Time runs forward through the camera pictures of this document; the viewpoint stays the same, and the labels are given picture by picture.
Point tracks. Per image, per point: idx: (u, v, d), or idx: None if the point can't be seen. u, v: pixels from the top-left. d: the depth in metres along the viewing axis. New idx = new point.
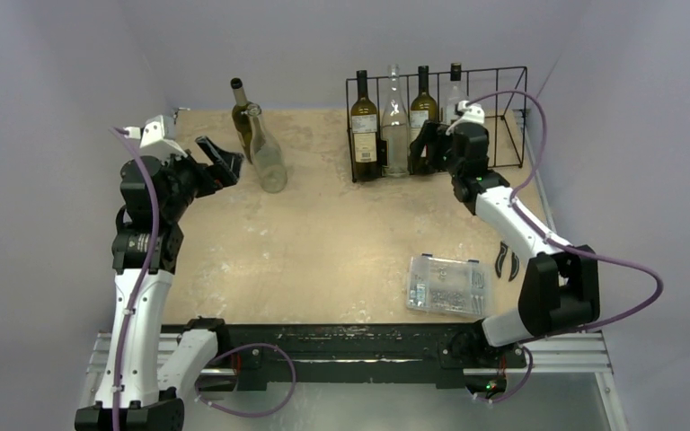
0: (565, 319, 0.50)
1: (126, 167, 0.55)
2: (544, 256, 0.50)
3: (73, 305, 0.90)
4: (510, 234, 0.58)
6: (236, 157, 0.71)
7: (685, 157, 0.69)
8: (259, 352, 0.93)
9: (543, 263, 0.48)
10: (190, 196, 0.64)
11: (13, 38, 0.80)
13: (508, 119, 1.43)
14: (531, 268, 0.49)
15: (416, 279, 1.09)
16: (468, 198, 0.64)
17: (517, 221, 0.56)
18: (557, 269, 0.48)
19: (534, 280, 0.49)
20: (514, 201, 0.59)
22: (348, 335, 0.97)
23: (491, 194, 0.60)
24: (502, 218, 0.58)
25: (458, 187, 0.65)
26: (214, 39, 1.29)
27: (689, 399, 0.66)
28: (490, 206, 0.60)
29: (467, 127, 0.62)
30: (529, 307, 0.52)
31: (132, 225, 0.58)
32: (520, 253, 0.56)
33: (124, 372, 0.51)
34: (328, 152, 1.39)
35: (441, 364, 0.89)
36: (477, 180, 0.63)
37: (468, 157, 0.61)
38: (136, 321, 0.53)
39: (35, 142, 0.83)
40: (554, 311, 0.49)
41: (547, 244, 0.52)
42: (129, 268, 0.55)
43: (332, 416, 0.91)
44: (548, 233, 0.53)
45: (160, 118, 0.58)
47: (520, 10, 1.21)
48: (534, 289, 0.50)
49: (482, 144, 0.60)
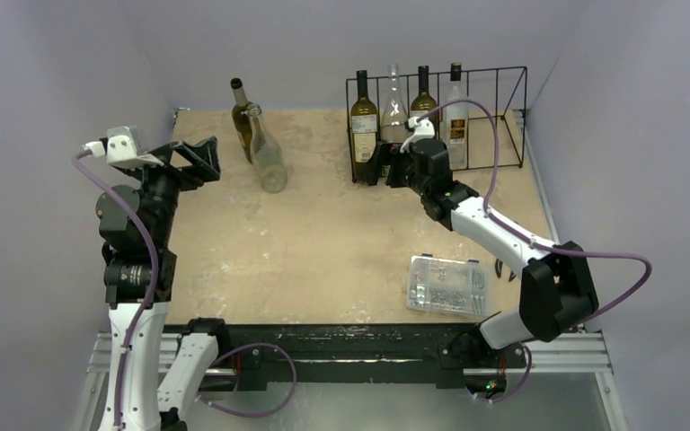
0: (570, 319, 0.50)
1: (101, 203, 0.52)
2: (535, 262, 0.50)
3: (73, 306, 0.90)
4: (494, 245, 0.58)
6: (211, 145, 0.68)
7: (684, 158, 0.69)
8: (259, 351, 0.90)
9: (537, 270, 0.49)
10: (174, 201, 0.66)
11: (12, 38, 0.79)
13: (508, 118, 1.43)
14: (527, 277, 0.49)
15: (416, 278, 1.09)
16: (442, 215, 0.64)
17: (498, 231, 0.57)
18: (552, 274, 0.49)
19: (532, 289, 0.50)
20: (490, 211, 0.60)
22: (348, 336, 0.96)
23: (464, 208, 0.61)
24: (482, 231, 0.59)
25: (429, 206, 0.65)
26: (215, 39, 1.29)
27: (689, 399, 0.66)
28: (466, 220, 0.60)
29: (425, 145, 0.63)
30: (533, 314, 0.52)
31: (119, 256, 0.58)
32: (509, 262, 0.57)
33: (124, 409, 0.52)
34: (328, 152, 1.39)
35: (440, 364, 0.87)
36: (446, 197, 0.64)
37: (433, 173, 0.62)
38: (133, 358, 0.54)
39: (35, 142, 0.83)
40: (559, 313, 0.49)
41: (535, 250, 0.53)
42: (123, 303, 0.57)
43: (332, 416, 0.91)
44: (532, 237, 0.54)
45: (127, 131, 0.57)
47: (520, 10, 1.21)
48: (534, 297, 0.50)
49: (443, 159, 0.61)
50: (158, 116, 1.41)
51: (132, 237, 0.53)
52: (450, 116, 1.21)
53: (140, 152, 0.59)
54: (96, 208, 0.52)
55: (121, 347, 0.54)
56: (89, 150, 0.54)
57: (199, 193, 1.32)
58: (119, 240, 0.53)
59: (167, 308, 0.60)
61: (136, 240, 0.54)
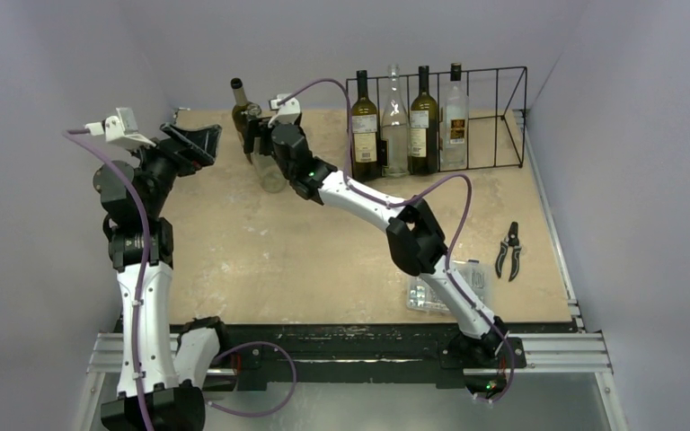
0: (430, 252, 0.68)
1: (98, 178, 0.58)
2: (394, 221, 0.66)
3: (72, 305, 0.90)
4: (358, 210, 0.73)
6: (210, 132, 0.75)
7: (684, 156, 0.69)
8: (259, 350, 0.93)
9: (396, 227, 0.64)
10: (171, 182, 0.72)
11: (11, 36, 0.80)
13: (508, 118, 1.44)
14: (391, 235, 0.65)
15: (416, 278, 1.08)
16: (311, 194, 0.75)
17: (359, 199, 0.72)
18: (405, 226, 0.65)
19: (397, 243, 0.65)
20: (349, 183, 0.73)
22: (348, 335, 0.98)
23: (329, 184, 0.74)
24: (346, 201, 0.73)
25: (298, 187, 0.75)
26: (215, 39, 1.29)
27: None
28: (333, 195, 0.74)
29: (283, 134, 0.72)
30: (401, 257, 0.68)
31: (120, 230, 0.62)
32: (379, 224, 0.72)
33: (143, 359, 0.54)
34: (328, 152, 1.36)
35: (441, 364, 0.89)
36: (311, 177, 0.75)
37: (296, 159, 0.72)
38: (145, 312, 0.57)
39: (34, 139, 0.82)
40: (419, 252, 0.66)
41: (392, 209, 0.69)
42: (130, 265, 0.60)
43: (333, 416, 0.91)
44: (386, 201, 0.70)
45: (119, 112, 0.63)
47: (519, 9, 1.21)
48: (398, 247, 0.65)
49: (301, 145, 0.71)
50: (157, 116, 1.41)
51: (128, 206, 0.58)
52: (450, 116, 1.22)
53: (132, 131, 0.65)
54: (94, 183, 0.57)
55: (133, 302, 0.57)
56: (87, 127, 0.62)
57: (199, 193, 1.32)
58: (115, 209, 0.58)
59: (172, 270, 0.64)
61: (132, 210, 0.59)
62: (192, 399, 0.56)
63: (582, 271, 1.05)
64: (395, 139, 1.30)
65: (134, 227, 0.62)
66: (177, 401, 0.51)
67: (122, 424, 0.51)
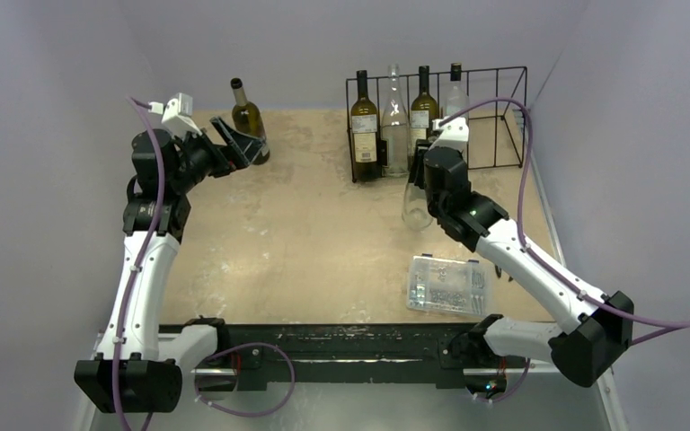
0: (606, 366, 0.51)
1: (137, 137, 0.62)
2: (585, 319, 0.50)
3: (73, 307, 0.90)
4: (532, 285, 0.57)
6: (255, 141, 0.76)
7: (684, 160, 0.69)
8: (259, 350, 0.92)
9: (588, 329, 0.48)
10: (202, 174, 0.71)
11: (14, 39, 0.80)
13: (508, 118, 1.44)
14: (576, 337, 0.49)
15: (416, 278, 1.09)
16: (465, 235, 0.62)
17: (539, 271, 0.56)
18: (601, 332, 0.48)
19: (579, 347, 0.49)
20: (528, 246, 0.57)
22: (348, 335, 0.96)
23: (499, 237, 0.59)
24: (517, 265, 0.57)
25: (450, 224, 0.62)
26: (215, 39, 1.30)
27: None
28: (501, 251, 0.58)
29: (437, 157, 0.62)
30: (566, 361, 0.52)
31: (141, 196, 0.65)
32: (550, 308, 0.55)
33: (127, 325, 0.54)
34: (328, 152, 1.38)
35: (441, 365, 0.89)
36: (471, 215, 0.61)
37: (451, 188, 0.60)
38: (142, 278, 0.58)
39: (35, 141, 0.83)
40: (597, 365, 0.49)
41: (584, 301, 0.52)
42: (137, 231, 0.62)
43: (332, 417, 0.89)
44: (582, 290, 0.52)
45: (181, 96, 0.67)
47: (520, 10, 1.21)
48: (577, 351, 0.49)
49: (460, 171, 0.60)
50: None
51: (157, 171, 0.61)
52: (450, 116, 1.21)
53: (186, 116, 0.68)
54: (133, 142, 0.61)
55: (132, 266, 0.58)
56: (148, 104, 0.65)
57: (199, 193, 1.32)
58: (145, 171, 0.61)
59: (177, 244, 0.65)
61: (155, 175, 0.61)
62: (168, 375, 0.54)
63: (581, 270, 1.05)
64: (395, 140, 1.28)
65: (154, 197, 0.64)
66: (151, 374, 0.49)
67: (92, 386, 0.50)
